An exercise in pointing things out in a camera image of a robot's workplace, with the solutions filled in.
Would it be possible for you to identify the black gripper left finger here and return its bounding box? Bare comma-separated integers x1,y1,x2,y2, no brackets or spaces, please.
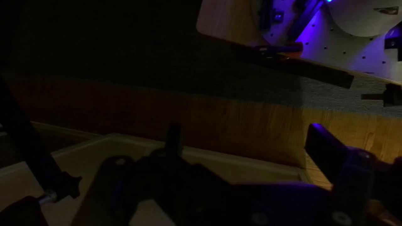
73,123,230,226

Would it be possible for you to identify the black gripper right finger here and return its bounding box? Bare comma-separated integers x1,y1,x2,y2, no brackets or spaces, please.
304,122,379,211

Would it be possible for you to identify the perforated robot base board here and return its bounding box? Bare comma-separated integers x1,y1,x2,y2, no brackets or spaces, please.
195,0,402,83

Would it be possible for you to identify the gray rug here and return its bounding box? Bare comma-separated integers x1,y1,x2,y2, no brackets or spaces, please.
0,33,402,121

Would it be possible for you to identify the black clamp with pin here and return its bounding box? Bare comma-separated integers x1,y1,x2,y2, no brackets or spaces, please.
361,82,402,107

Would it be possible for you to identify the long black flat bar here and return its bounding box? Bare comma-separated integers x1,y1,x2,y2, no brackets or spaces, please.
246,43,356,90

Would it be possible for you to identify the black rod with knob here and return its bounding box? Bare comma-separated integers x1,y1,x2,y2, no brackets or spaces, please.
0,79,83,206

